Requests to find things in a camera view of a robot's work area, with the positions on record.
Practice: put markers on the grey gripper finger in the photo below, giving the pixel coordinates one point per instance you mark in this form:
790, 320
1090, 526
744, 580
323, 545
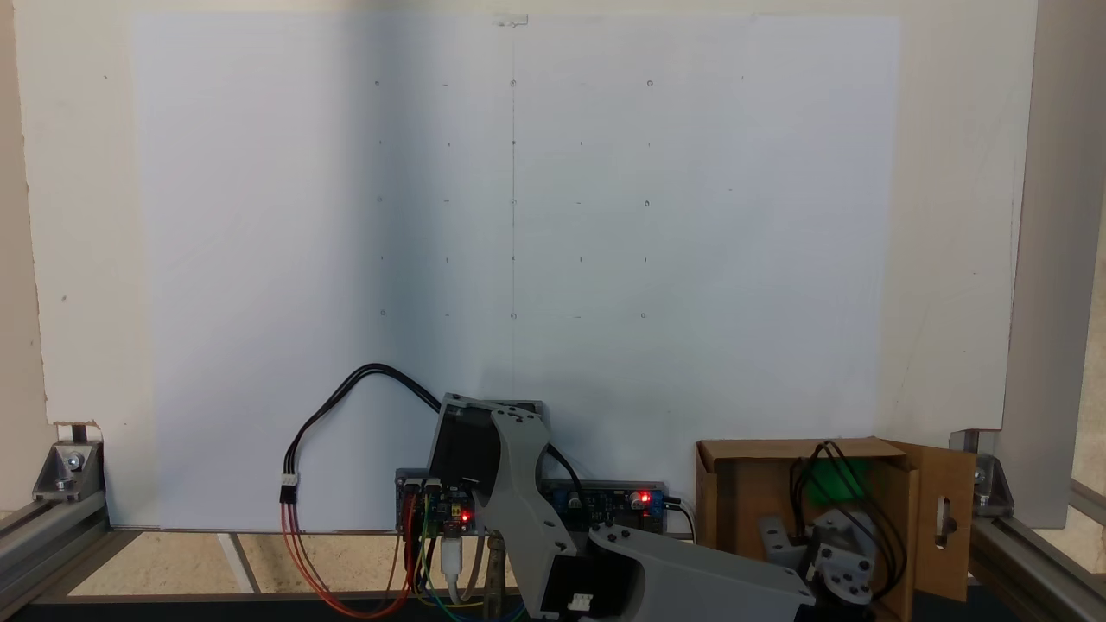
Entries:
780, 542
836, 521

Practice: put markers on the green die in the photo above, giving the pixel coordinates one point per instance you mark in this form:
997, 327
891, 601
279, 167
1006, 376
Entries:
834, 482

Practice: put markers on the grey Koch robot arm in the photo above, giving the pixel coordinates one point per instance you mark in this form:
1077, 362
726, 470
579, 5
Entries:
527, 510

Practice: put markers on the brown cardboard box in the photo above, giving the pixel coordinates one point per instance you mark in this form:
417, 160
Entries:
743, 501

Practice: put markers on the blue circuit board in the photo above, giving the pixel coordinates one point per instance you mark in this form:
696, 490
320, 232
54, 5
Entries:
618, 505

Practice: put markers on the white paper sheet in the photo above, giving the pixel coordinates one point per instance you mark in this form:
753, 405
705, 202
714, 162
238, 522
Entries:
691, 259

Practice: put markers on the clear tape strip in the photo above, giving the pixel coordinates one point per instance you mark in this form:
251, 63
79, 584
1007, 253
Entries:
511, 20

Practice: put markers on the metal corner bracket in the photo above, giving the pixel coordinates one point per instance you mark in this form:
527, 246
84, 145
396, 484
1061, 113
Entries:
985, 484
67, 466

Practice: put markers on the aluminium frame rail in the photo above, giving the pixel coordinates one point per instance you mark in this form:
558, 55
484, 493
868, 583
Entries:
1037, 561
47, 540

